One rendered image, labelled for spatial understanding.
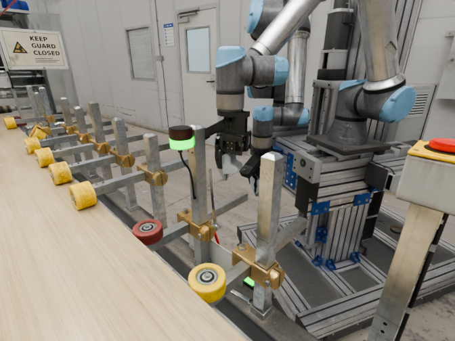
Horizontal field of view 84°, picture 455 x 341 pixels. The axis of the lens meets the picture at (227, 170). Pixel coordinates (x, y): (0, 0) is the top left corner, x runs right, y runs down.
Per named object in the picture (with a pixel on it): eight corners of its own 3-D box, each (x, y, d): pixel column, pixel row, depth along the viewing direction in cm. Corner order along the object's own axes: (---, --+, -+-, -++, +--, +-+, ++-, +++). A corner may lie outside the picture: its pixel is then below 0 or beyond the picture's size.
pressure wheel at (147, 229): (156, 245, 79) (152, 214, 75) (171, 258, 74) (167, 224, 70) (132, 258, 74) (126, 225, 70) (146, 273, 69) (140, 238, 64)
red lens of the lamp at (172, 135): (183, 132, 69) (183, 124, 68) (198, 137, 65) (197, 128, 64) (164, 137, 65) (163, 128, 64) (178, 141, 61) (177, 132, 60)
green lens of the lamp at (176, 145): (184, 141, 70) (183, 133, 69) (198, 145, 66) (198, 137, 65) (165, 145, 66) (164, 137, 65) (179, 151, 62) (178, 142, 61)
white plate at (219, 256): (190, 245, 93) (188, 223, 90) (243, 286, 77) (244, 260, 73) (189, 246, 93) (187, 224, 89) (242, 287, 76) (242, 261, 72)
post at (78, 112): (97, 185, 155) (80, 105, 136) (99, 187, 153) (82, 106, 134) (91, 187, 153) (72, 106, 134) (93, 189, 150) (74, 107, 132)
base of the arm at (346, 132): (347, 133, 111) (351, 110, 107) (376, 143, 98) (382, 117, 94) (318, 137, 106) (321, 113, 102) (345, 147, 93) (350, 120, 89)
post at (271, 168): (259, 309, 72) (271, 149, 54) (269, 317, 70) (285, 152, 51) (252, 317, 70) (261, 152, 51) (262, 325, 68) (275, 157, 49)
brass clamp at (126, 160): (122, 157, 117) (121, 147, 115) (137, 165, 108) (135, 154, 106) (110, 161, 113) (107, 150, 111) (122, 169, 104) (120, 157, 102)
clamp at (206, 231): (189, 220, 88) (189, 207, 86) (216, 237, 79) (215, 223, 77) (176, 226, 84) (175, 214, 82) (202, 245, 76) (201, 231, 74)
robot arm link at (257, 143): (264, 139, 91) (246, 135, 97) (263, 151, 93) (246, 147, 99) (275, 135, 96) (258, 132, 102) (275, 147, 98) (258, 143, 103)
